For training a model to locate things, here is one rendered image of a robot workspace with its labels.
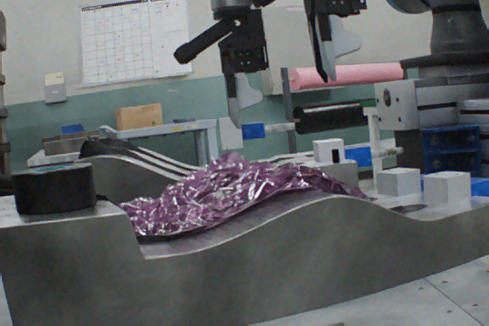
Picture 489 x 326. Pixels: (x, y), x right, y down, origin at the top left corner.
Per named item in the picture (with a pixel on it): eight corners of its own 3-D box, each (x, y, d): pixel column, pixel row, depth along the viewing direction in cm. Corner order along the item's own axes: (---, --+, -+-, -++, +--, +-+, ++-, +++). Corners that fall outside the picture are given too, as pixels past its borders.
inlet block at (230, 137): (294, 140, 131) (291, 110, 131) (298, 142, 126) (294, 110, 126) (222, 149, 130) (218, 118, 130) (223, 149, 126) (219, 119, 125)
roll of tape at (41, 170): (45, 202, 64) (40, 166, 64) (113, 199, 61) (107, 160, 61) (1, 215, 56) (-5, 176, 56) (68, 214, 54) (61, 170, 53)
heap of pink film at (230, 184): (321, 200, 83) (315, 133, 83) (399, 214, 66) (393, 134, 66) (103, 234, 74) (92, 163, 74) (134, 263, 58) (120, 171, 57)
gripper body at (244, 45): (270, 71, 124) (261, 5, 123) (219, 77, 124) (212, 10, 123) (266, 73, 132) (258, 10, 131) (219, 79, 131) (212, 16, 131)
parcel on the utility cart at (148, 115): (155, 132, 707) (152, 104, 706) (164, 132, 677) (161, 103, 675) (117, 138, 693) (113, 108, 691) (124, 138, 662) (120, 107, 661)
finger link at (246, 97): (266, 121, 122) (259, 69, 124) (231, 126, 122) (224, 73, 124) (265, 126, 125) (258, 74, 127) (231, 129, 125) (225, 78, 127)
